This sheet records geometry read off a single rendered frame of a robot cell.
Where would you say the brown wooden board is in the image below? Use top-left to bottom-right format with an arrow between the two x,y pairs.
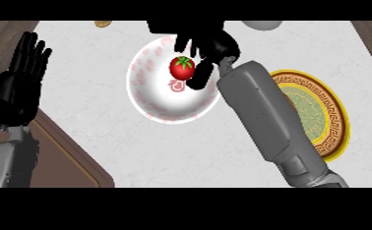
25,108 -> 116,189

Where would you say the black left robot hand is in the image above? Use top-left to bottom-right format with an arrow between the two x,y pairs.
0,30 -> 53,127

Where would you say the grey rounded object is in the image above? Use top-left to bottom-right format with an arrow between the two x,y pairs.
239,21 -> 286,31

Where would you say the brown yellow-rimmed bowl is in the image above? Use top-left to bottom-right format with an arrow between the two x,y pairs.
268,69 -> 349,163

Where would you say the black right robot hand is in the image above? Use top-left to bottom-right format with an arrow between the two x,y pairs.
144,21 -> 242,91

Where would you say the red tomato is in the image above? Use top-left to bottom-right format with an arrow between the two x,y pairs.
168,56 -> 197,82

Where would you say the white pink-patterned plate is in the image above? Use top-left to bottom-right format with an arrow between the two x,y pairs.
125,34 -> 222,125

